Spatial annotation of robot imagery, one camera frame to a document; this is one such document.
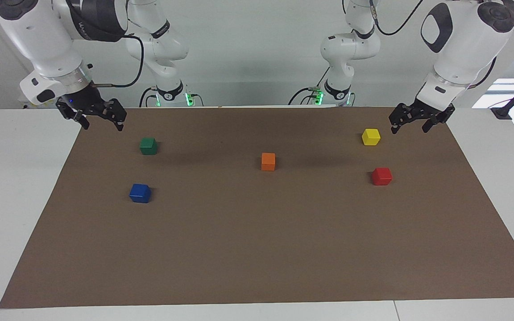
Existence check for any black right base cable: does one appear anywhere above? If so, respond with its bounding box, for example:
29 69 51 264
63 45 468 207
139 87 159 108

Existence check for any blue cube block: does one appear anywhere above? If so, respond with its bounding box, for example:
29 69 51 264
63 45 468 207
129 183 152 204

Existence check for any red cube block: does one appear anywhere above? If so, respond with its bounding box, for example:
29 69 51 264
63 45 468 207
371 167 393 186

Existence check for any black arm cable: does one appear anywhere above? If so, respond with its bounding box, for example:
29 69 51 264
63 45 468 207
92 35 145 88
370 0 425 36

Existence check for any brown table mat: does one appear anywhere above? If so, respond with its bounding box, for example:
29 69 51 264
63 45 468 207
0 106 514 309

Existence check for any green cube block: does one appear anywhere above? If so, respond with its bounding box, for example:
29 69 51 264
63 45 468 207
140 137 158 156

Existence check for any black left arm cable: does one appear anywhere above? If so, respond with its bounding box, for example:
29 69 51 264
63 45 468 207
370 0 425 36

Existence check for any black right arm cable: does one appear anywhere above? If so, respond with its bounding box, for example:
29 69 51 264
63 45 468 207
92 35 145 88

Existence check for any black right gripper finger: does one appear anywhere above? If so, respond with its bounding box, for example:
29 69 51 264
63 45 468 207
103 99 128 132
56 100 91 131

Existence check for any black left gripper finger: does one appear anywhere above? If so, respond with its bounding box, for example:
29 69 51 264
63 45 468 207
422 111 452 134
389 103 412 135

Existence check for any yellow cube block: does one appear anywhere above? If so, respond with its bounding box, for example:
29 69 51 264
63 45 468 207
362 128 381 146

